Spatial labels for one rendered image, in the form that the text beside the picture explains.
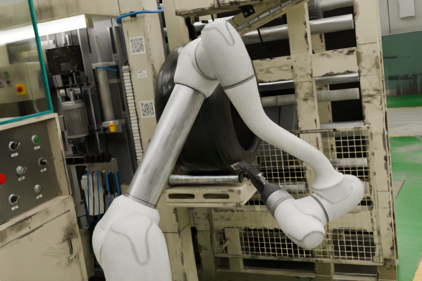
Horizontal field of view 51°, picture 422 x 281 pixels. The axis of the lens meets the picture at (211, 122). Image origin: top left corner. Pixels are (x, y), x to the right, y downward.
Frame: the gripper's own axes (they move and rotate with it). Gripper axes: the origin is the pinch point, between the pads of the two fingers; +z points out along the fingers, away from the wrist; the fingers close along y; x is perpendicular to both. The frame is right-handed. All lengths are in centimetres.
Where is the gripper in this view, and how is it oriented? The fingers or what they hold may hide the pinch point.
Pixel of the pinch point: (245, 167)
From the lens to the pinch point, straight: 163.0
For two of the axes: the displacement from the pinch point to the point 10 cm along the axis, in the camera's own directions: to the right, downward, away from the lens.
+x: 8.5, -4.9, 1.9
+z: -4.2, -4.3, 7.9
